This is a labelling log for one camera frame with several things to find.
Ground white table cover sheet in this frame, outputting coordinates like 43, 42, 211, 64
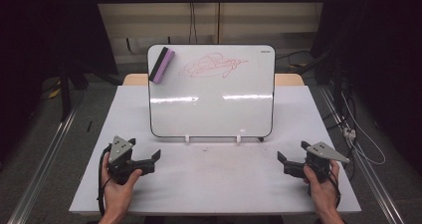
69, 84, 362, 217

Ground black hanging wall cables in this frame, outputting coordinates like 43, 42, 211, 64
188, 0, 199, 45

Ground right hand-held gripper black cable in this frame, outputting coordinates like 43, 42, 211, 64
326, 165, 342, 209

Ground left hand-held gripper black cable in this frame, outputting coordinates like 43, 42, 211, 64
97, 143, 112, 217

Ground black metal stand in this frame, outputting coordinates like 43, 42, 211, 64
57, 60, 92, 122

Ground aluminium floor rail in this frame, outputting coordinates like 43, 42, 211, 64
317, 86, 406, 224
6, 108, 80, 224

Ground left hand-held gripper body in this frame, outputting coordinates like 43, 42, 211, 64
106, 135, 157, 186

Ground purple and black whiteboard eraser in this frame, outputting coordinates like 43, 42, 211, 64
148, 46, 176, 85

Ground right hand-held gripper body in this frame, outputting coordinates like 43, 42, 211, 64
284, 141, 351, 184

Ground person's right hand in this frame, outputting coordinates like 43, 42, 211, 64
303, 159, 341, 216

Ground person's left hand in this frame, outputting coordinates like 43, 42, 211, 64
101, 152, 143, 218

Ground white whiteboard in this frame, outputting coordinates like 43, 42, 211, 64
146, 44, 277, 139

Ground white floor cable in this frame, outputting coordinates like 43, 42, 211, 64
340, 92, 388, 166

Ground hand-held gripper black cable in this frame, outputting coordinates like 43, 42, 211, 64
97, 143, 112, 217
326, 165, 342, 209

